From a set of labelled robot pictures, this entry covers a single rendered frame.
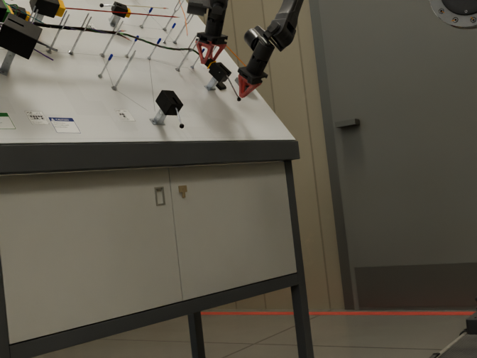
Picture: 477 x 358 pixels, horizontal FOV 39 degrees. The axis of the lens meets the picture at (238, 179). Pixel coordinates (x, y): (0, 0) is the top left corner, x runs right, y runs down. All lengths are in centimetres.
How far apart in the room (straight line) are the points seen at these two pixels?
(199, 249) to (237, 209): 22
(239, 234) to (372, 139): 169
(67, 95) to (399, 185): 220
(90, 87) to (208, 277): 66
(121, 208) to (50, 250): 25
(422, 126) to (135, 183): 206
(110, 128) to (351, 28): 220
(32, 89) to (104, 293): 57
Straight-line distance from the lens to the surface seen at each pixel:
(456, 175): 358
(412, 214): 366
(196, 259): 204
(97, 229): 182
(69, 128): 180
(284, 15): 222
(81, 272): 179
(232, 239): 215
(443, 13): 180
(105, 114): 192
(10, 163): 165
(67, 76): 198
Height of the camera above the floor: 67
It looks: 2 degrees up
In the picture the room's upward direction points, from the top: 6 degrees counter-clockwise
